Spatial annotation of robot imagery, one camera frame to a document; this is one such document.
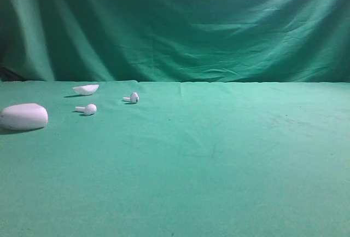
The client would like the white earbud with dark sensor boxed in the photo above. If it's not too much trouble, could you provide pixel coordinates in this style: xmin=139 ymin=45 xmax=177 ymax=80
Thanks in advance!
xmin=122 ymin=92 xmax=139 ymax=103

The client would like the white earbud near left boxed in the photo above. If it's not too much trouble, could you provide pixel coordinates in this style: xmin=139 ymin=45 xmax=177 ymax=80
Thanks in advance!
xmin=75 ymin=103 xmax=97 ymax=115

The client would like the white earbud case lid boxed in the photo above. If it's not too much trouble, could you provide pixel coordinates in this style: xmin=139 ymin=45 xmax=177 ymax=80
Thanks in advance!
xmin=72 ymin=84 xmax=99 ymax=96

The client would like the white earbud case base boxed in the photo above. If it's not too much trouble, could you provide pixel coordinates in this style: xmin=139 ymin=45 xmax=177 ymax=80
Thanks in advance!
xmin=1 ymin=103 xmax=49 ymax=131

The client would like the green table cloth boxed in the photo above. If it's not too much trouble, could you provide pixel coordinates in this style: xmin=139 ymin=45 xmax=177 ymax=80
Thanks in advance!
xmin=1 ymin=82 xmax=349 ymax=236

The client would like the green backdrop cloth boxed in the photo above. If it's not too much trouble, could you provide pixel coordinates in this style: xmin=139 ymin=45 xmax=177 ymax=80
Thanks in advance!
xmin=1 ymin=0 xmax=349 ymax=82

